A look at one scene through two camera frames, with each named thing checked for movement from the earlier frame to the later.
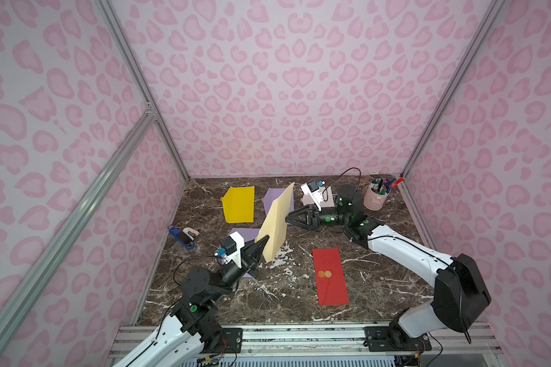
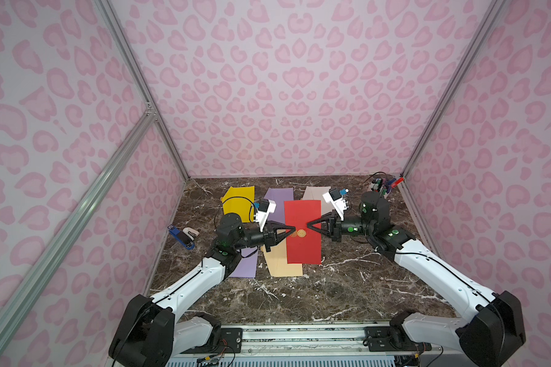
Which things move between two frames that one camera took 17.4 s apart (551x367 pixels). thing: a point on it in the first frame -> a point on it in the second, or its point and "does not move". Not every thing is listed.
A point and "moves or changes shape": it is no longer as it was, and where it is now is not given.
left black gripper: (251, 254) -> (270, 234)
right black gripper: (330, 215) -> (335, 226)
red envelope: (330, 278) -> (304, 245)
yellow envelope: (238, 204) does not move
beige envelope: (275, 225) moves or changes shape
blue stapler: (186, 236) does not move
